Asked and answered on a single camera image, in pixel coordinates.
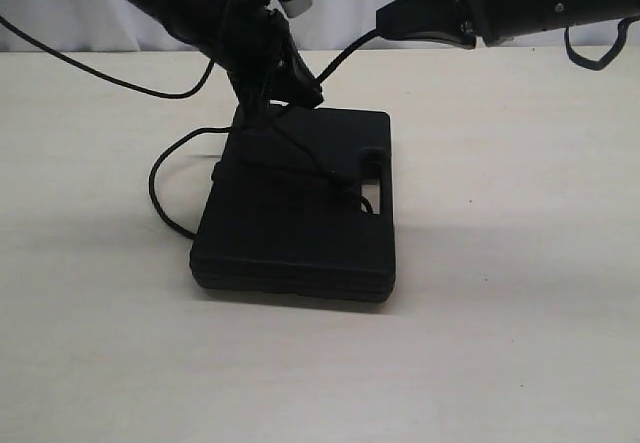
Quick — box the black plastic carry case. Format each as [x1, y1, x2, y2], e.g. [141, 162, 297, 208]
[189, 108, 396, 303]

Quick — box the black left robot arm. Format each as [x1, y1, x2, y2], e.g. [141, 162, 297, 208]
[126, 0, 323, 126]

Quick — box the white backdrop curtain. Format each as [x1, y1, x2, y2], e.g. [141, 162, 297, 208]
[0, 0, 640, 55]

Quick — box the black cord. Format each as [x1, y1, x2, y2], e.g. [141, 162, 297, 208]
[147, 30, 386, 240]

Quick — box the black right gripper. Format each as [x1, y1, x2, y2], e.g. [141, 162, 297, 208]
[376, 0, 639, 49]

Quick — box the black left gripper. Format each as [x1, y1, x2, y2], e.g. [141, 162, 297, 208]
[199, 0, 324, 127]

